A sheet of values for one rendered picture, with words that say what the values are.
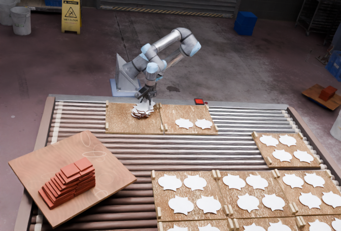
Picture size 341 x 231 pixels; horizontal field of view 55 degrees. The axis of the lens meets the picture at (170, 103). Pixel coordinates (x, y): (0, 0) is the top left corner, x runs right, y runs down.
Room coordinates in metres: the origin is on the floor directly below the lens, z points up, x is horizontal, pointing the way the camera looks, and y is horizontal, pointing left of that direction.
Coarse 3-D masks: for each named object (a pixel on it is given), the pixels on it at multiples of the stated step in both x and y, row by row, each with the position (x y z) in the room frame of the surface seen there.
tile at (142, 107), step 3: (138, 105) 1.96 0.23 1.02; (141, 105) 1.96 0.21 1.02; (144, 105) 1.97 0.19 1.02; (147, 105) 1.98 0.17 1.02; (138, 108) 1.92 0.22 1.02; (141, 108) 1.93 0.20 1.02; (144, 108) 1.93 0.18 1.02; (147, 108) 1.94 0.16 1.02; (141, 111) 1.90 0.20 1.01; (144, 111) 1.90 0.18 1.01; (147, 111) 1.92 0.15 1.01
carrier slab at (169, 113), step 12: (168, 108) 2.11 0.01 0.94; (180, 108) 2.14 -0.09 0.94; (192, 108) 2.17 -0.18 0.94; (204, 108) 2.21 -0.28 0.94; (168, 120) 1.95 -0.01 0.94; (192, 120) 2.01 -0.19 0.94; (168, 132) 1.82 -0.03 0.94; (180, 132) 1.84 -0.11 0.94; (192, 132) 1.87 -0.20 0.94; (204, 132) 1.90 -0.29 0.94
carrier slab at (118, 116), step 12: (108, 108) 1.95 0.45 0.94; (120, 108) 1.98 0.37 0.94; (132, 108) 2.01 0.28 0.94; (108, 120) 1.81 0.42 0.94; (120, 120) 1.84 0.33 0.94; (132, 120) 1.87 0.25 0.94; (144, 120) 1.89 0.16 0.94; (156, 120) 1.92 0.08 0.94; (108, 132) 1.69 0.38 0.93; (120, 132) 1.71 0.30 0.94; (132, 132) 1.74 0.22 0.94; (144, 132) 1.76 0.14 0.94; (156, 132) 1.79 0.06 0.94
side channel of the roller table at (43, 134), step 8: (48, 96) 1.93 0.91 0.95; (48, 104) 1.84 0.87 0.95; (48, 112) 1.75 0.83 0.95; (48, 120) 1.67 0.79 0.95; (40, 128) 1.57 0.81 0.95; (48, 128) 1.59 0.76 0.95; (40, 136) 1.50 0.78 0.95; (48, 136) 1.57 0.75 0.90; (40, 144) 1.44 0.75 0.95; (24, 192) 1.07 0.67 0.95; (24, 200) 1.03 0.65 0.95; (32, 200) 1.04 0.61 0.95; (24, 208) 0.98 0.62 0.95; (32, 208) 1.01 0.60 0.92; (24, 216) 0.94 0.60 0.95; (16, 224) 0.89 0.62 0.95; (24, 224) 0.89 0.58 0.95
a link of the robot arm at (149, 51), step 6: (174, 30) 2.36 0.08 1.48; (180, 30) 2.37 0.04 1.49; (186, 30) 2.39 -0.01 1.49; (168, 36) 2.28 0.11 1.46; (174, 36) 2.30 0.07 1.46; (180, 36) 2.34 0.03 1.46; (156, 42) 2.18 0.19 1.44; (162, 42) 2.20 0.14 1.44; (168, 42) 2.24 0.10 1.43; (144, 48) 2.08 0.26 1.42; (150, 48) 2.09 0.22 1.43; (156, 48) 2.13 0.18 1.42; (162, 48) 2.18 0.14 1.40; (144, 54) 2.08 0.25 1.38; (150, 54) 2.06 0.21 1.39; (156, 54) 2.09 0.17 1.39
